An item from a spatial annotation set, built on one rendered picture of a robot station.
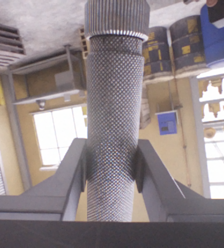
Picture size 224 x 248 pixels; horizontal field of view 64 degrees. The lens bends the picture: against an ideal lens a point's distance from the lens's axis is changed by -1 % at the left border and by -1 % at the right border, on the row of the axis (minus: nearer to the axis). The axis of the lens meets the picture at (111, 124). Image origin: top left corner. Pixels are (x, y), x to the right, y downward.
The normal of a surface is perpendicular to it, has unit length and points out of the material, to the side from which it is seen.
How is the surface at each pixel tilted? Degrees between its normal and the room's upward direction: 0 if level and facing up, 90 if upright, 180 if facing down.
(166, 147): 90
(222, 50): 90
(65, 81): 90
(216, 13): 90
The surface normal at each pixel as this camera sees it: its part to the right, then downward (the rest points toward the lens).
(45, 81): -0.31, 0.12
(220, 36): -0.72, 0.17
